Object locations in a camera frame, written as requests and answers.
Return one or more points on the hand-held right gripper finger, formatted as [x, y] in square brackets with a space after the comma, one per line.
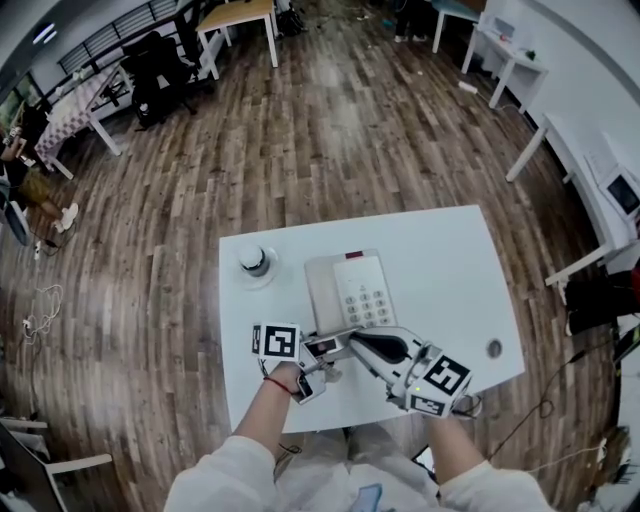
[380, 367]
[400, 334]

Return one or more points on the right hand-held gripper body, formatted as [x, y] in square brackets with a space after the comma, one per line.
[440, 380]

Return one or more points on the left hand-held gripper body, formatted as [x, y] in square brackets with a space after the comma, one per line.
[277, 342]

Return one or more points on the white desk telephone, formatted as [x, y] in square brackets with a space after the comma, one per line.
[365, 280]

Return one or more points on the person's right forearm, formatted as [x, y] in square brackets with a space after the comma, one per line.
[457, 450]

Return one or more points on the person's left forearm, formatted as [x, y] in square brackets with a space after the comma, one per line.
[262, 415]

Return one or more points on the white work table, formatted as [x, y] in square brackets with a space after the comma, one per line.
[440, 280]

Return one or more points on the black office chair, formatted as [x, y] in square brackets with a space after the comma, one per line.
[155, 75]

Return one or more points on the white-capped grey canister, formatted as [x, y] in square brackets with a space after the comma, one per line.
[252, 257]

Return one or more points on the light blue cloth piece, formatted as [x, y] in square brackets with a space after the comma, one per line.
[370, 496]

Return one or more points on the person's white shirt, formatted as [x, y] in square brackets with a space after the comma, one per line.
[225, 480]

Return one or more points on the long white table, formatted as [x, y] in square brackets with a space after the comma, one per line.
[575, 165]

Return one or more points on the white power strip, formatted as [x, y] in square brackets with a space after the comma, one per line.
[467, 86]

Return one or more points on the white charger plug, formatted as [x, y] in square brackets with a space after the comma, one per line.
[37, 247]

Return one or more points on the white screen device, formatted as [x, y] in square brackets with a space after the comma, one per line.
[622, 192]

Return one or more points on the small white side table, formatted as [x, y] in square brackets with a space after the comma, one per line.
[517, 62]

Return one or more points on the checkered cloth table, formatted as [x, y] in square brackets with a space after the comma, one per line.
[75, 115]

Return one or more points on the black bag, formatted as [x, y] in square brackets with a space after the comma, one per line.
[290, 22]

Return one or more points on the teal-top white table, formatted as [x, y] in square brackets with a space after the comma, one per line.
[452, 10]

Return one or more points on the wooden-top white table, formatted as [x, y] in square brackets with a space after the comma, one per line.
[240, 15]

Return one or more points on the black metal railing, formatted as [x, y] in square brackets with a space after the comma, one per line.
[100, 37]

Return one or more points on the dark-top white-frame table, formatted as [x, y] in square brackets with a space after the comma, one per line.
[30, 470]

